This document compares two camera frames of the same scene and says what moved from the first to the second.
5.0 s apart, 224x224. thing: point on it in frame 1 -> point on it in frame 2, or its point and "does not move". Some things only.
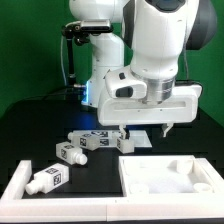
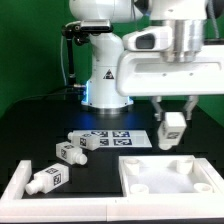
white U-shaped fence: [14, 207] does not move
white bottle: [88, 141] does not move
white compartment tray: [168, 176] does not move
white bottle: [125, 145] -> [171, 129]
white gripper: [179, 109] -> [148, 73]
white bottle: [69, 153] does not move
